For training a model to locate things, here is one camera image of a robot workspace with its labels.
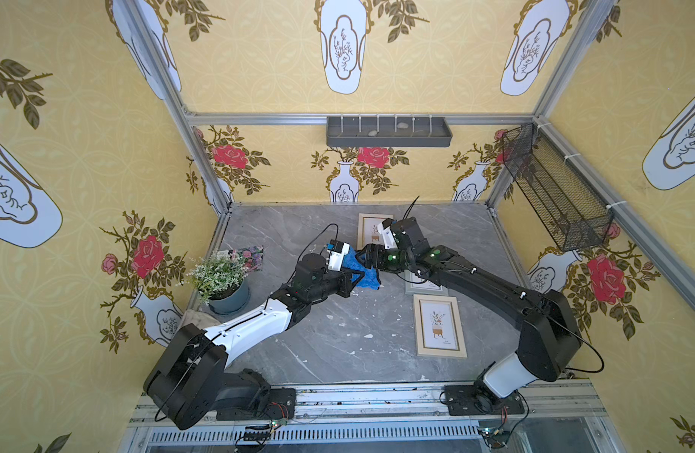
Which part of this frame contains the grey-green picture frame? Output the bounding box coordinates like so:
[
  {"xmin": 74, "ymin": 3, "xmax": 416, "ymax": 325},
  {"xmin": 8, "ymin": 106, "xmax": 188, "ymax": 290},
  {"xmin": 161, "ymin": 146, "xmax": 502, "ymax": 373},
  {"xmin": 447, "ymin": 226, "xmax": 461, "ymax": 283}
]
[{"xmin": 403, "ymin": 271, "xmax": 448, "ymax": 296}]

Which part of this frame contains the blue microfiber cloth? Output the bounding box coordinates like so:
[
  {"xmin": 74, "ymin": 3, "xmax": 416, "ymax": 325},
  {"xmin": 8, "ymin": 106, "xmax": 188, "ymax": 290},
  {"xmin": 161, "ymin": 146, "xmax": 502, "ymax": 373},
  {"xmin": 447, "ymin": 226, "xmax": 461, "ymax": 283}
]
[{"xmin": 342, "ymin": 248, "xmax": 381, "ymax": 291}]

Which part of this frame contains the beige picture frame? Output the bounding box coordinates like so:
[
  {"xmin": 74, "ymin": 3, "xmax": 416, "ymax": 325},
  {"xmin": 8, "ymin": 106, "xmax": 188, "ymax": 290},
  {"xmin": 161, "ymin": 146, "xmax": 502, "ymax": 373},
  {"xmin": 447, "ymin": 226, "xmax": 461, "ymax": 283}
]
[
  {"xmin": 413, "ymin": 294, "xmax": 467, "ymax": 359},
  {"xmin": 356, "ymin": 213, "xmax": 394, "ymax": 250}
]

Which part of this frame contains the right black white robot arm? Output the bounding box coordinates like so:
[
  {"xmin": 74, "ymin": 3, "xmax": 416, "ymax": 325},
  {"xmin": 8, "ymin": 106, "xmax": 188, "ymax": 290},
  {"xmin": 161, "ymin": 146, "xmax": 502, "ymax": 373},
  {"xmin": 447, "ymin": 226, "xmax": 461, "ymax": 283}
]
[{"xmin": 356, "ymin": 245, "xmax": 581, "ymax": 413}]

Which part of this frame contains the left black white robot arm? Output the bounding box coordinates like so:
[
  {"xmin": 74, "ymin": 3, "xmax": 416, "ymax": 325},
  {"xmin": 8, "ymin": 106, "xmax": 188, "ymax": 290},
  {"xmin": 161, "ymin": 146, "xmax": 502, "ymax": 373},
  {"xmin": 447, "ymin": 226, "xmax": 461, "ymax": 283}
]
[{"xmin": 143, "ymin": 254, "xmax": 366, "ymax": 430}]

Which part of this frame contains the floral patterned box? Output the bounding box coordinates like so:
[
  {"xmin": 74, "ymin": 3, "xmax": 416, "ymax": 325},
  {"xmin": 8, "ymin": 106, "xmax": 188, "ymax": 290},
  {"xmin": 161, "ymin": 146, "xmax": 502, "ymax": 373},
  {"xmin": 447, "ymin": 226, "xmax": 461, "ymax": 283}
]
[{"xmin": 216, "ymin": 245, "xmax": 264, "ymax": 273}]

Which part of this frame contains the potted green plant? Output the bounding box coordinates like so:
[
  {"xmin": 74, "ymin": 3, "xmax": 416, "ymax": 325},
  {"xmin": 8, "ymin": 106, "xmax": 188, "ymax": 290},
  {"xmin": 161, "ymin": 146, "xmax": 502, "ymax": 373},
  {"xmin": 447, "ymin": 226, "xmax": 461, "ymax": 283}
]
[{"xmin": 186, "ymin": 252, "xmax": 250, "ymax": 315}]

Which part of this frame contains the beige work glove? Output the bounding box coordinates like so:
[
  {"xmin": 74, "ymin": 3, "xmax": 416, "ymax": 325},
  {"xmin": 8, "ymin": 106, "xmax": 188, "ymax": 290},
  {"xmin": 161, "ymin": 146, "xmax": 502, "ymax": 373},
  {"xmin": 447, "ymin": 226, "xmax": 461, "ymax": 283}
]
[{"xmin": 179, "ymin": 310, "xmax": 221, "ymax": 330}]

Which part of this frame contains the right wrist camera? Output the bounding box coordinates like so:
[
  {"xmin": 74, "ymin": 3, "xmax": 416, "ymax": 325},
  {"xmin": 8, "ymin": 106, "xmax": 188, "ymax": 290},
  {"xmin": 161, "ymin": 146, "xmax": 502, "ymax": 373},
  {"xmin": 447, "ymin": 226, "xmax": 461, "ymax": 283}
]
[{"xmin": 379, "ymin": 217, "xmax": 430, "ymax": 255}]

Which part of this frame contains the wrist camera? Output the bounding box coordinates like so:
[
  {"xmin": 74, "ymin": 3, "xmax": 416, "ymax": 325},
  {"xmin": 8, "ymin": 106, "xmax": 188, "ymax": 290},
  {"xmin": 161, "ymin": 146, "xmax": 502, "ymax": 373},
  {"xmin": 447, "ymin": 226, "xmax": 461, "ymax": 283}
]
[
  {"xmin": 379, "ymin": 217, "xmax": 430, "ymax": 255},
  {"xmin": 327, "ymin": 239, "xmax": 350, "ymax": 271}
]

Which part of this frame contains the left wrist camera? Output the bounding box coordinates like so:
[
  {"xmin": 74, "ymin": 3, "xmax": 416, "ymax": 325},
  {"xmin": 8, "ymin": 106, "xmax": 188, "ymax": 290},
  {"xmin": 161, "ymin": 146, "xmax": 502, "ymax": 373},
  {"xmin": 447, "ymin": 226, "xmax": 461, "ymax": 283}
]
[{"xmin": 327, "ymin": 239, "xmax": 350, "ymax": 271}]

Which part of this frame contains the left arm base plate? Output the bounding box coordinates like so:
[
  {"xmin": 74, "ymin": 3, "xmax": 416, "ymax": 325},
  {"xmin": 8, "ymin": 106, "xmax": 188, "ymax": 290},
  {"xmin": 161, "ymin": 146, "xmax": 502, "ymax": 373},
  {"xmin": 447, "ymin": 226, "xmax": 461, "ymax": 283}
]
[{"xmin": 216, "ymin": 388, "xmax": 296, "ymax": 421}]

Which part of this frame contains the grey wall shelf tray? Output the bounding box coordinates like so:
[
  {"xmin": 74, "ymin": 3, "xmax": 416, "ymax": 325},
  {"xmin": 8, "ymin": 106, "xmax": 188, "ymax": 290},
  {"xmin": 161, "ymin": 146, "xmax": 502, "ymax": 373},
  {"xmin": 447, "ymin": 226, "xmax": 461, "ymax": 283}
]
[{"xmin": 326, "ymin": 115, "xmax": 453, "ymax": 148}]

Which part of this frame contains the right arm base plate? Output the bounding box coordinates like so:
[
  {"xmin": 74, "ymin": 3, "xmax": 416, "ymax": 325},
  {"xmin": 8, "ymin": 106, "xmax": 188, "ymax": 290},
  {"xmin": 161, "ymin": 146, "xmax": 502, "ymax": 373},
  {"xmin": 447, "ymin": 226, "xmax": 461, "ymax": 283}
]
[{"xmin": 439, "ymin": 384, "xmax": 526, "ymax": 416}]

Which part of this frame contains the black wire mesh basket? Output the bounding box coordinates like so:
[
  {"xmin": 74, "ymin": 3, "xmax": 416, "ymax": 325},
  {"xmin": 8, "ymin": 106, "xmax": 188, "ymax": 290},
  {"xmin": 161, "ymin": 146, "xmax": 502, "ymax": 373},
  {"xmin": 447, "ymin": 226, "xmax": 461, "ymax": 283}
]
[{"xmin": 498, "ymin": 125, "xmax": 615, "ymax": 251}]

